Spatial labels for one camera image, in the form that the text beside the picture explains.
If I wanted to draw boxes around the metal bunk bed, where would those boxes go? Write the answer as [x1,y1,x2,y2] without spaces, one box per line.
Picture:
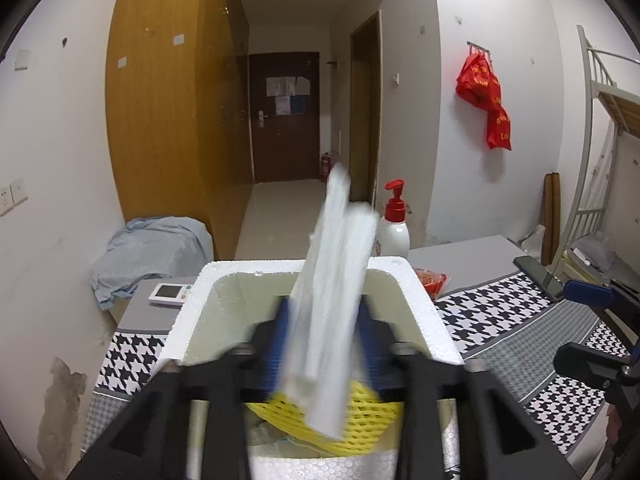
[551,25,639,282]

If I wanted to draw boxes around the wooden wardrobe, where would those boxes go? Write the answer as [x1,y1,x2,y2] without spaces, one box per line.
[105,0,253,260]

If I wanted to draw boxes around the red snack packet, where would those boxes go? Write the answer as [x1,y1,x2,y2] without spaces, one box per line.
[414,268,449,300]

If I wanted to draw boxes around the white styrofoam box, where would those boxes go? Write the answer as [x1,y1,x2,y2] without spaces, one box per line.
[154,254,464,480]

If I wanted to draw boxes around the white remote control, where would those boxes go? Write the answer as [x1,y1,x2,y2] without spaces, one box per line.
[149,283,193,308]

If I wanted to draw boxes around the white pump lotion bottle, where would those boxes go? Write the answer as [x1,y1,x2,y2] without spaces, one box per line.
[373,179,410,258]

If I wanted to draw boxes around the white wall switch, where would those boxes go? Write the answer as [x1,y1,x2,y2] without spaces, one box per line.
[14,49,30,72]

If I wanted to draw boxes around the grey blue cloth pile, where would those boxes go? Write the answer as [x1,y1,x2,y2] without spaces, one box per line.
[91,216,215,311]

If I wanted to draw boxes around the black smartphone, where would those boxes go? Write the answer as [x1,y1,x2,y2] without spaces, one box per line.
[513,256,564,302]

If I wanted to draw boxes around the wooden boards leaning on wall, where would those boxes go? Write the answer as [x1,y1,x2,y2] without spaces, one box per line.
[541,172,561,266]

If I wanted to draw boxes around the dark brown entrance door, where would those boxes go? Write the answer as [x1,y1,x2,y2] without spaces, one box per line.
[248,52,320,183]

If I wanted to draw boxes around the side door frame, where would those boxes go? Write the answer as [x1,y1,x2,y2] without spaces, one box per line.
[349,11,383,207]

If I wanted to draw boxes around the red fire extinguisher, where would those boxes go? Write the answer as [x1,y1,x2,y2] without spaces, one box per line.
[320,152,332,183]

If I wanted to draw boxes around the white wall socket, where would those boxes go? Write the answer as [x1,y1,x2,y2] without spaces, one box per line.
[0,178,28,216]

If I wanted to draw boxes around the red hanging bags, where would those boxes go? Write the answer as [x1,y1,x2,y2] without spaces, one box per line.
[456,47,512,151]

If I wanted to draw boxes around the houndstooth table mat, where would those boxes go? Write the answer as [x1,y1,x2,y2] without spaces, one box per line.
[82,272,628,474]

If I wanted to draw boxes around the yellow foam net sleeve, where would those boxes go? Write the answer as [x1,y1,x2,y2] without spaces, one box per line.
[246,380,404,456]

